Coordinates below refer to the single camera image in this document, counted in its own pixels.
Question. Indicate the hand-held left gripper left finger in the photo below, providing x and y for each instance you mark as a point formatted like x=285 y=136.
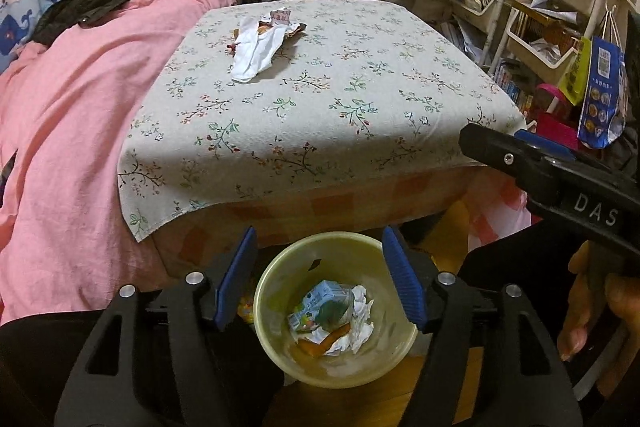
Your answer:
x=232 y=282

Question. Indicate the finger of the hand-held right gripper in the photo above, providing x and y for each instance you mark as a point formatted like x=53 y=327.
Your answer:
x=500 y=152
x=545 y=146

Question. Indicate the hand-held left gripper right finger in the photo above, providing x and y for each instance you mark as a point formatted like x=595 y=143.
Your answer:
x=405 y=282

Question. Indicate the pale yellow trash bin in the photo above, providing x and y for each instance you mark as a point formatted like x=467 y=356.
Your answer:
x=300 y=267

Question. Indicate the trash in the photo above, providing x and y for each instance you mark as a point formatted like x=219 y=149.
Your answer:
x=312 y=307

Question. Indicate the large orange peel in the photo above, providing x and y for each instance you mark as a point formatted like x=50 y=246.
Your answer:
x=332 y=337

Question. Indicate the white tissue and wrappers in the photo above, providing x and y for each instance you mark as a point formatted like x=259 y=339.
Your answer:
x=255 y=52

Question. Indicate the orange white snack wrapper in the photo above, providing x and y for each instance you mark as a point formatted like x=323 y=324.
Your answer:
x=281 y=16

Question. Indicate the person's right hand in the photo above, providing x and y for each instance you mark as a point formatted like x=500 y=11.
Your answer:
x=575 y=307

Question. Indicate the pink plastic container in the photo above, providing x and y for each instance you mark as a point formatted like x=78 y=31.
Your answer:
x=552 y=122

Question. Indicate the stack of colourful books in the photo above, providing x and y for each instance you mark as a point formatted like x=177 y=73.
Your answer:
x=512 y=87

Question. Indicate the blue paper bag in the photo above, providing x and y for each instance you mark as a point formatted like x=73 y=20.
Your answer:
x=602 y=97

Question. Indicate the yellow plastic bag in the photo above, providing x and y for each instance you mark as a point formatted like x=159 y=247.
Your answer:
x=575 y=72

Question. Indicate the orange checked bedsheet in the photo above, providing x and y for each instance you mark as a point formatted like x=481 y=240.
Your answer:
x=350 y=202

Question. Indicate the pile of papers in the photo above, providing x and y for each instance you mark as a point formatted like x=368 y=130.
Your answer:
x=465 y=39

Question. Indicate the floral tablecloth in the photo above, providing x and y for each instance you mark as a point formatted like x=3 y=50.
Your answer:
x=325 y=107

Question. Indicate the person's black trousers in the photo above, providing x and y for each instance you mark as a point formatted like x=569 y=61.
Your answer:
x=30 y=357

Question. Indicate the pink blanket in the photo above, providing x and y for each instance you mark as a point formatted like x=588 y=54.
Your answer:
x=75 y=132

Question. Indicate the whale print pillow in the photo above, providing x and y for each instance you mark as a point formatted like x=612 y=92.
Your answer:
x=15 y=32

